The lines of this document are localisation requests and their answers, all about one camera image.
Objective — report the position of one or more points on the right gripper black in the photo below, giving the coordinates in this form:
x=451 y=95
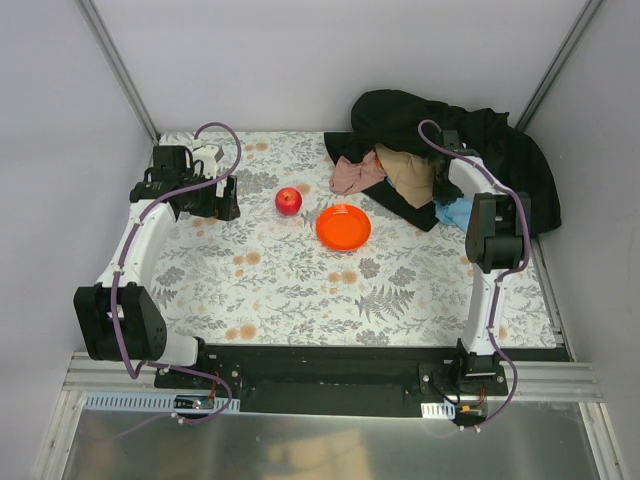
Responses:
x=443 y=189

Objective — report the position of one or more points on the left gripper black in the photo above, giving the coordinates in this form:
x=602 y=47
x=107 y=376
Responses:
x=228 y=197

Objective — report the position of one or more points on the light blue cloth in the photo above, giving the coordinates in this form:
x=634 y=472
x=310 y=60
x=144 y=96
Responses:
x=457 y=213

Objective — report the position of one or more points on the black cloth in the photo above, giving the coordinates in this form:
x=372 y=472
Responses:
x=395 y=118

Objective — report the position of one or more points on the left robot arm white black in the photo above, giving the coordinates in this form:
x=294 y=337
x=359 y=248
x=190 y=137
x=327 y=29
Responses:
x=118 y=319

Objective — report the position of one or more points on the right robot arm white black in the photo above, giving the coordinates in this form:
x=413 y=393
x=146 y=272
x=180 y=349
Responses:
x=498 y=246

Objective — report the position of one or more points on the tan beige cloth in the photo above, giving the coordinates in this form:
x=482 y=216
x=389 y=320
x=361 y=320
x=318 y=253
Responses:
x=410 y=175

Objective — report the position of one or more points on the pink cloth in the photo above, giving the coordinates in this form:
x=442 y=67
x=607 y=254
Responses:
x=350 y=178

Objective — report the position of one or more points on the red apple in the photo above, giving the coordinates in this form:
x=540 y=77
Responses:
x=288 y=201

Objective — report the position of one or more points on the floral patterned table mat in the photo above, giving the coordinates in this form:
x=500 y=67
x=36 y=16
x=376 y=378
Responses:
x=265 y=278

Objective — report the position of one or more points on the orange plastic plate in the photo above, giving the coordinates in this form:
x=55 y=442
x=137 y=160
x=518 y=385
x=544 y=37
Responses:
x=343 y=228

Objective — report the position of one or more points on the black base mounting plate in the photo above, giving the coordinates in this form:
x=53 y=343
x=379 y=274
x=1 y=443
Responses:
x=343 y=381

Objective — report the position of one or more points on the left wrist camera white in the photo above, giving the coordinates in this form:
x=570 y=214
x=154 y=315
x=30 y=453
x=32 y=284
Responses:
x=205 y=160

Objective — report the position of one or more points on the right aluminium frame post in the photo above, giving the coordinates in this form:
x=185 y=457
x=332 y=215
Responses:
x=580 y=26

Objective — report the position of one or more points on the aluminium frame post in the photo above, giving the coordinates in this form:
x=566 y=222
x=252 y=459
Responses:
x=580 y=26
x=106 y=44

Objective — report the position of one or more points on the right white cable duct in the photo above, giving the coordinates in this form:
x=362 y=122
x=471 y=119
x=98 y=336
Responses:
x=438 y=411

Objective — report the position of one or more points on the white cable duct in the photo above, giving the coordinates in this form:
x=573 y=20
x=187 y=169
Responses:
x=438 y=411
x=159 y=403

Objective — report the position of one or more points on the left white cable duct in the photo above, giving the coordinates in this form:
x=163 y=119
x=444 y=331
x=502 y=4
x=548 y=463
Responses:
x=159 y=403

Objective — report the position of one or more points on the left aluminium frame post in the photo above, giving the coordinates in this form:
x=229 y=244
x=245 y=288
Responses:
x=106 y=44

